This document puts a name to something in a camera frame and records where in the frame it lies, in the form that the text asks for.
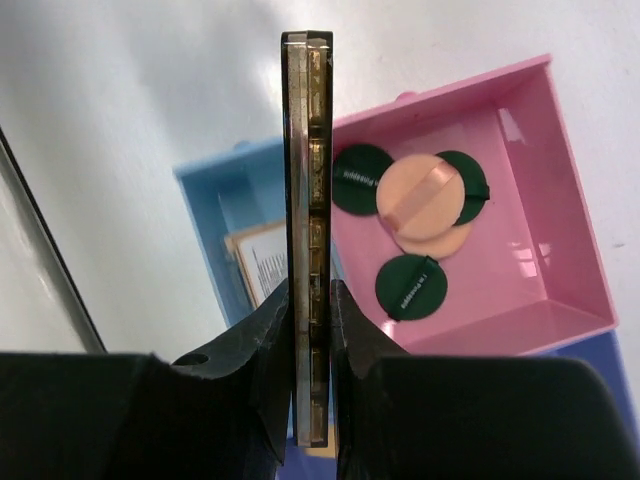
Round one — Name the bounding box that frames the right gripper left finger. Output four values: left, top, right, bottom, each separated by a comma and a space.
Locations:
1, 284, 291, 479

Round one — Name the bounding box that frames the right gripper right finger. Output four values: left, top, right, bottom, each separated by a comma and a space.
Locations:
331, 280, 639, 479

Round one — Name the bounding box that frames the green puff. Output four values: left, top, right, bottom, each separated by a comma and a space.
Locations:
375, 254, 448, 322
437, 150, 490, 226
332, 143, 393, 216

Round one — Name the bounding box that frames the peach puff with ribbon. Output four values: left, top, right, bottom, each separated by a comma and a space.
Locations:
376, 154, 465, 241

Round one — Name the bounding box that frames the green puff top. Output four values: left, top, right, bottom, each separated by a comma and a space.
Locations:
437, 150, 490, 226

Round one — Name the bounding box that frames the brown eyeshadow palette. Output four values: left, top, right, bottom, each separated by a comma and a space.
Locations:
281, 30, 333, 448

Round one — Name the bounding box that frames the pink drawer box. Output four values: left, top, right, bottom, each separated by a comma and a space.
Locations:
332, 55, 617, 355

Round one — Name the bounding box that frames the light blue drawer box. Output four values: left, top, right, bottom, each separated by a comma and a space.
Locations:
172, 139, 346, 331

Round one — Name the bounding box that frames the purple-blue organizer tray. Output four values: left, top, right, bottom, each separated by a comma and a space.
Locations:
275, 330, 639, 480

